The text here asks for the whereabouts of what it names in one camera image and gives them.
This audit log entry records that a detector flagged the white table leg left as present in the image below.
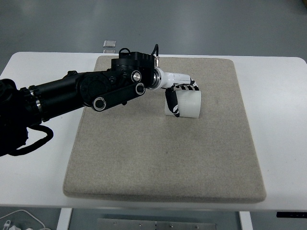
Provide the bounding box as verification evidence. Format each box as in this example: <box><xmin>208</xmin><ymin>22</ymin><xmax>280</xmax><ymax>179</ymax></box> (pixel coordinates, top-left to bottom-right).
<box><xmin>56</xmin><ymin>208</ymin><xmax>72</xmax><ymax>230</ymax></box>

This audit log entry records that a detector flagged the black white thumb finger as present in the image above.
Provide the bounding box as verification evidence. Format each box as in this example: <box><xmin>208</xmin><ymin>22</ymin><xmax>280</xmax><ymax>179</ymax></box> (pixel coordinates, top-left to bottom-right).
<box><xmin>165</xmin><ymin>86</ymin><xmax>180</xmax><ymax>117</ymax></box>

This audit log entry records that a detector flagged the black table control panel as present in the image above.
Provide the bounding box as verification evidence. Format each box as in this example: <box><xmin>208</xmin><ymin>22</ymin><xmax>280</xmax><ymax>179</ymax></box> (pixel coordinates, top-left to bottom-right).
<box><xmin>276</xmin><ymin>212</ymin><xmax>307</xmax><ymax>219</ymax></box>

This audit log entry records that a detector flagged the white cable on floor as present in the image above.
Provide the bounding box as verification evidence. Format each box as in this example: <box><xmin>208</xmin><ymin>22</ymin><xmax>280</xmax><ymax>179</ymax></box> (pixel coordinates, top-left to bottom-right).
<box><xmin>0</xmin><ymin>209</ymin><xmax>48</xmax><ymax>230</ymax></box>

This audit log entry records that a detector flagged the white ribbed cup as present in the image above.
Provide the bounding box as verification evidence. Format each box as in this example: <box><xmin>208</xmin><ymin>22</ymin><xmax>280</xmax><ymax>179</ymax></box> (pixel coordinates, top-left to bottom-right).
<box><xmin>165</xmin><ymin>90</ymin><xmax>201</xmax><ymax>118</ymax></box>

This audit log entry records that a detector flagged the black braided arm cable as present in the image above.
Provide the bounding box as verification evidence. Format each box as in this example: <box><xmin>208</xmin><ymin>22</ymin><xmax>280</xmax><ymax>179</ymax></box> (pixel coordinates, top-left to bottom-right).
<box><xmin>9</xmin><ymin>125</ymin><xmax>54</xmax><ymax>157</ymax></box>

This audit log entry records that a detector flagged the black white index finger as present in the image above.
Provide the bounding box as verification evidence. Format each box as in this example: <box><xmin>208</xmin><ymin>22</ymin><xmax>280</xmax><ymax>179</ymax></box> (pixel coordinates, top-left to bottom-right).
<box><xmin>174</xmin><ymin>80</ymin><xmax>200</xmax><ymax>91</ymax></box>

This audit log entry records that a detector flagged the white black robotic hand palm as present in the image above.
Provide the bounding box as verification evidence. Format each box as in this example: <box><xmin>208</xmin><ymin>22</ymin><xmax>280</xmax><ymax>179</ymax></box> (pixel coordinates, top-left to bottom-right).
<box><xmin>153</xmin><ymin>68</ymin><xmax>194</xmax><ymax>90</ymax></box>

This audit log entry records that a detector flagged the white table leg right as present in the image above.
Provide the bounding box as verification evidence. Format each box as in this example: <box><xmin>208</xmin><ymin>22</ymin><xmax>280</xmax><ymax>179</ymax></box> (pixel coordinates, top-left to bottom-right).
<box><xmin>239</xmin><ymin>211</ymin><xmax>253</xmax><ymax>230</ymax></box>

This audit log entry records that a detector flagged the white table leg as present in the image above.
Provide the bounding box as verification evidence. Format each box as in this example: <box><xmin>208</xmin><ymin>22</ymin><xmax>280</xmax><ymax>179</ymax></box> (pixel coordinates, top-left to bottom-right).
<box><xmin>56</xmin><ymin>208</ymin><xmax>72</xmax><ymax>230</ymax></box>
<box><xmin>239</xmin><ymin>211</ymin><xmax>253</xmax><ymax>230</ymax></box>

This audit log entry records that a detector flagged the beige fabric mat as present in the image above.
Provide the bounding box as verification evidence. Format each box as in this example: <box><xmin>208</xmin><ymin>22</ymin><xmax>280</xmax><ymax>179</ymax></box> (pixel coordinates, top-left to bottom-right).
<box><xmin>63</xmin><ymin>57</ymin><xmax>266</xmax><ymax>203</ymax></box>

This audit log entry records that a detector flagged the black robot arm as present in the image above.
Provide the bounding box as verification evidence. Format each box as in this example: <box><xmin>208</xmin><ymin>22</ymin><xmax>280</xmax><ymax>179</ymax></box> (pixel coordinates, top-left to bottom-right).
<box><xmin>0</xmin><ymin>46</ymin><xmax>199</xmax><ymax>156</ymax></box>

